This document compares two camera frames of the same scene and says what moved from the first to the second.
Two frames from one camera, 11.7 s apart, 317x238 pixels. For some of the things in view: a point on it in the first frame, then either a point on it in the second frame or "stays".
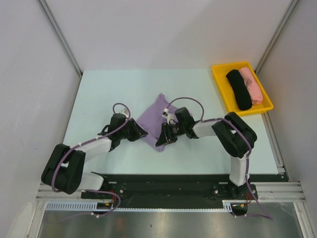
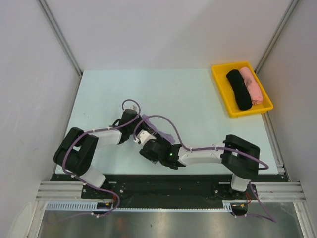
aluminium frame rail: x=282 y=192 stays
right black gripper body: x=174 y=130 to x=154 y=160
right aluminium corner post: x=279 y=29 stays
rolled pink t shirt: x=255 y=92 stays
